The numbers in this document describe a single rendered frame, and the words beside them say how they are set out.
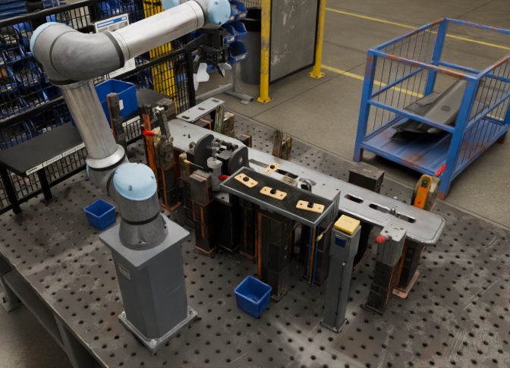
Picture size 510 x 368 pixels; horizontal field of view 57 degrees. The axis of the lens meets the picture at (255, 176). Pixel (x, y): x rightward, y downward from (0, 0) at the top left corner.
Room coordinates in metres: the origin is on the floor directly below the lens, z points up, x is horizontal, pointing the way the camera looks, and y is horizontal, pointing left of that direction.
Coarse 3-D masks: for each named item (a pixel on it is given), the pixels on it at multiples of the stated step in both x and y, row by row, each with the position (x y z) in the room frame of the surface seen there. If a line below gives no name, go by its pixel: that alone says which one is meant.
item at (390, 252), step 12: (384, 228) 1.22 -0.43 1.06; (396, 228) 1.22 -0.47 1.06; (396, 240) 1.16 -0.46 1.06; (384, 252) 1.18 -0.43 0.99; (396, 252) 1.16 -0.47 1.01; (384, 264) 1.17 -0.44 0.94; (396, 264) 1.21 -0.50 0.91; (384, 276) 1.17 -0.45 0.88; (372, 288) 1.19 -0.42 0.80; (384, 288) 1.17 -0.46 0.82; (372, 300) 1.18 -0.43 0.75; (384, 300) 1.16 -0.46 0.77; (384, 312) 1.16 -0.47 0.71
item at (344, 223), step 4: (344, 216) 1.16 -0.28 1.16; (340, 220) 1.14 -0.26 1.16; (344, 220) 1.14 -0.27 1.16; (348, 220) 1.14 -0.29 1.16; (352, 220) 1.14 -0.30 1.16; (356, 220) 1.14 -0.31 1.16; (336, 224) 1.12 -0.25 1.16; (340, 224) 1.12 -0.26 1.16; (344, 224) 1.12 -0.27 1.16; (348, 224) 1.12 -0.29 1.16; (352, 224) 1.12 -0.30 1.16; (356, 224) 1.12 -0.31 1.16; (340, 228) 1.11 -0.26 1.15; (344, 228) 1.10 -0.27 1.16; (348, 228) 1.10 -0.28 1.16; (352, 228) 1.10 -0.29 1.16; (348, 232) 1.09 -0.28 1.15; (352, 232) 1.09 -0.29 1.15
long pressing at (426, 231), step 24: (240, 144) 1.88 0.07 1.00; (264, 168) 1.68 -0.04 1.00; (288, 168) 1.68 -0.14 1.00; (312, 192) 1.51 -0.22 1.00; (360, 192) 1.51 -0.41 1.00; (360, 216) 1.35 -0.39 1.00; (384, 216) 1.36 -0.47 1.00; (408, 216) 1.36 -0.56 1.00; (432, 216) 1.36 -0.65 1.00; (432, 240) 1.23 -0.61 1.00
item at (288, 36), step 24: (264, 0) 4.51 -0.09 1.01; (288, 0) 4.80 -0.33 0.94; (312, 0) 5.08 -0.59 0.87; (264, 24) 4.51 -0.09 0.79; (288, 24) 4.82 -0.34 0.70; (312, 24) 5.11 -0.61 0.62; (264, 48) 4.51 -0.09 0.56; (288, 48) 4.83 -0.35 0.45; (312, 48) 5.13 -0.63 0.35; (264, 72) 4.51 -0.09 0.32; (288, 72) 4.84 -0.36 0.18; (264, 96) 4.51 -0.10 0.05
